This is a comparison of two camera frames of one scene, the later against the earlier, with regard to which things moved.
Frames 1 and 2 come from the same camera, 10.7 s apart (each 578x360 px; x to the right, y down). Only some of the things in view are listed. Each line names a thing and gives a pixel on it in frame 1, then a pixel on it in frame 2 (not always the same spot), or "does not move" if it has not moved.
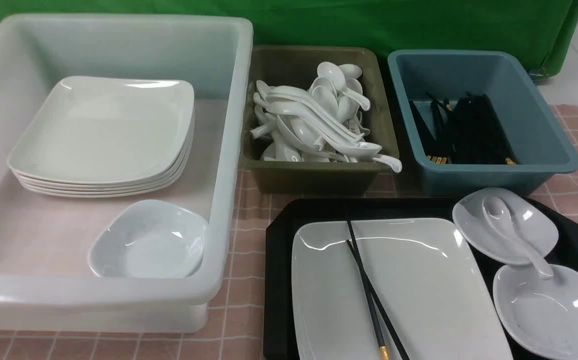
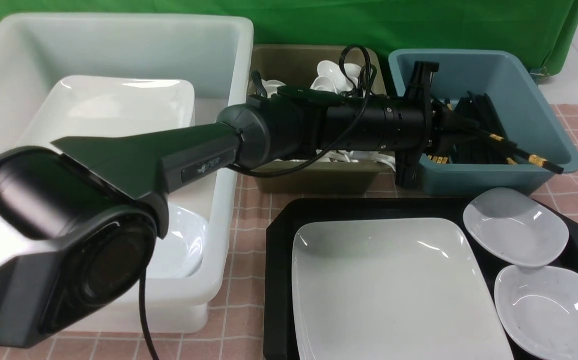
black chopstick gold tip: (383, 354) → (534, 159)
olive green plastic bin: (293, 67) does not move
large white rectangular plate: (425, 275) does not move
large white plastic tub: (29, 260) does not move
